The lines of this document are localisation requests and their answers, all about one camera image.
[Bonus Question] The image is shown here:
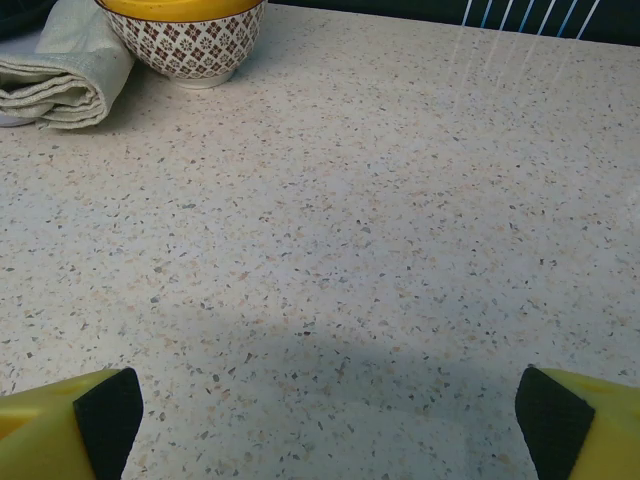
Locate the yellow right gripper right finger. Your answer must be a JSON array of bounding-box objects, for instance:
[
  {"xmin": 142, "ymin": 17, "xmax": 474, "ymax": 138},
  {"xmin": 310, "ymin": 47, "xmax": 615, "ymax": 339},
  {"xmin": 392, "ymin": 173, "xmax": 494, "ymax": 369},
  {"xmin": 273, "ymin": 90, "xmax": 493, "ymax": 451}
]
[{"xmin": 514, "ymin": 365, "xmax": 640, "ymax": 480}]

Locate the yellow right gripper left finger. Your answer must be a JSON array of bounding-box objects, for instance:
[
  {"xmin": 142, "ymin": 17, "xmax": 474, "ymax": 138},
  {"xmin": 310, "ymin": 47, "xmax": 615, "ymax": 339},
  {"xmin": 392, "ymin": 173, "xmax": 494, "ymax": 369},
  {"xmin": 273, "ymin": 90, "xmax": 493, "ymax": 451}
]
[{"xmin": 0, "ymin": 367, "xmax": 145, "ymax": 480}]

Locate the folded grey-green cloth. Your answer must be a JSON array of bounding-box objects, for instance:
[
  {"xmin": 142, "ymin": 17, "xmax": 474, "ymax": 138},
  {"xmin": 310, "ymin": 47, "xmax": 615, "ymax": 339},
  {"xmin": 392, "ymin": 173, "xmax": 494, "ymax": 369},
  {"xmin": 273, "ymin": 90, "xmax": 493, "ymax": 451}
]
[{"xmin": 0, "ymin": 0, "xmax": 136, "ymax": 132}]

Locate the patterned bowl yellow inside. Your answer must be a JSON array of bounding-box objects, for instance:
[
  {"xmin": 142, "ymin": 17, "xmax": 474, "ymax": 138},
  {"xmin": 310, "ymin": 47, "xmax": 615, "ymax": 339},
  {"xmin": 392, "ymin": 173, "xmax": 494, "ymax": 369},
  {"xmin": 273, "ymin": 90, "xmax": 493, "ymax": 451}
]
[{"xmin": 94, "ymin": 0, "xmax": 269, "ymax": 91}]

